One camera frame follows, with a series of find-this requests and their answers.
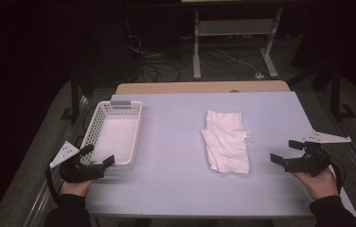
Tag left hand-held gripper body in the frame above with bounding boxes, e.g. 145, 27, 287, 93
49, 140, 106, 184

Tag tangle of floor cables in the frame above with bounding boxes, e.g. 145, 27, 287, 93
125, 15, 259, 83

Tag black metal stand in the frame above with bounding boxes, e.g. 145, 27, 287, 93
60, 62, 98, 124
288, 62, 356, 122

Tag black cable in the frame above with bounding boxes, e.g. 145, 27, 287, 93
44, 166, 65, 206
322, 148, 347, 196

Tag white plastic basket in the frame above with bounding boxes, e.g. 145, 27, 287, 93
80, 99, 143, 167

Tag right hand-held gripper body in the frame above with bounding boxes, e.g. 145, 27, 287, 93
283, 130, 352, 178

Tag grey metal desk frame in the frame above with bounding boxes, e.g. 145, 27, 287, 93
192, 7, 284, 81

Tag person's left hand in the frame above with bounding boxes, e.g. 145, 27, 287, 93
60, 179, 94, 198

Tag white cloth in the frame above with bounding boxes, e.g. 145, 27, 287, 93
200, 109, 252, 175

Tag person's right hand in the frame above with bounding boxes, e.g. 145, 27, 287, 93
291, 166, 339, 201

